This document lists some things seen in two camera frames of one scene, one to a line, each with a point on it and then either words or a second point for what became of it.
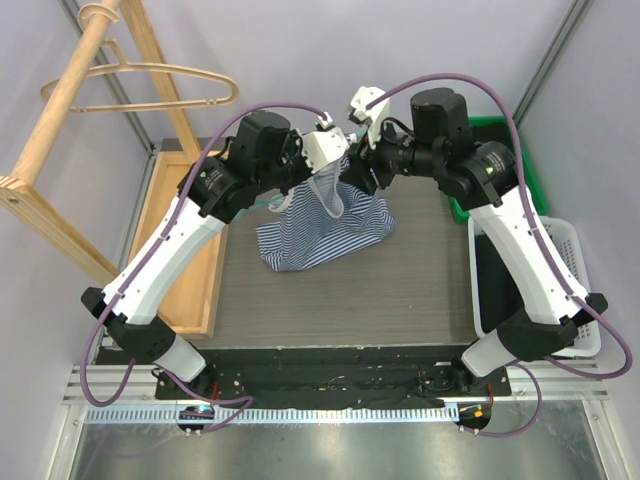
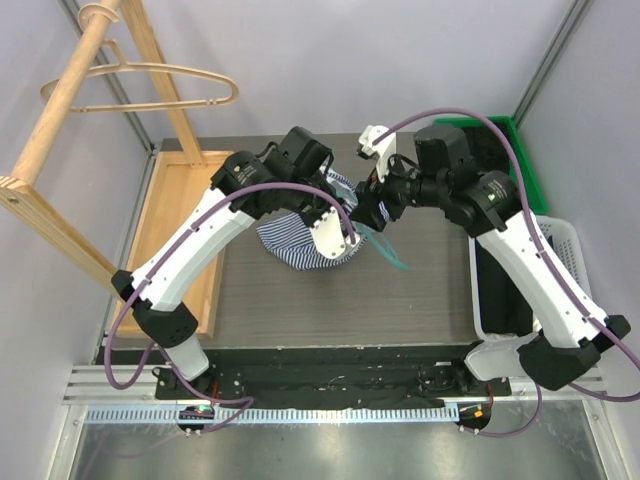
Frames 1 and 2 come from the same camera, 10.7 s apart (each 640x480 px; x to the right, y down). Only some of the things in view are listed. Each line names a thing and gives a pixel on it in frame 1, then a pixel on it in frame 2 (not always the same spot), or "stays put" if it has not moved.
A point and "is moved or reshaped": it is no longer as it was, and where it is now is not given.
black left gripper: [295, 144] -> [309, 220]
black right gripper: [365, 167] -> [370, 211]
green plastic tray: [497, 130] stays put
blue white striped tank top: [320, 219] is moved or reshaped
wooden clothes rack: [25, 196] stays put
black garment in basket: [499, 296] stays put
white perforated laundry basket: [563, 236] stays put
